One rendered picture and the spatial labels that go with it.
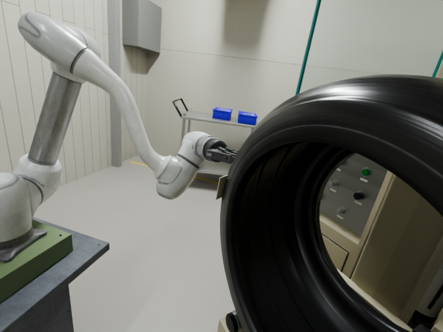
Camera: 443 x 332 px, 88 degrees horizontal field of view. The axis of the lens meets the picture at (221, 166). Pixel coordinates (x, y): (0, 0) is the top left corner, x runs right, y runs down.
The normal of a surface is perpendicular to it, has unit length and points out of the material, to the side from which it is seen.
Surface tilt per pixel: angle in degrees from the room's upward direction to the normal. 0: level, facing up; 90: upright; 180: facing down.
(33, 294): 0
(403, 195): 90
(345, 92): 43
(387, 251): 90
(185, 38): 90
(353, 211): 90
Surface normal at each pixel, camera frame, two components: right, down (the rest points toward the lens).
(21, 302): 0.13, -0.93
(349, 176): -0.87, 0.06
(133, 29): -0.28, 0.29
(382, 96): -0.47, -0.64
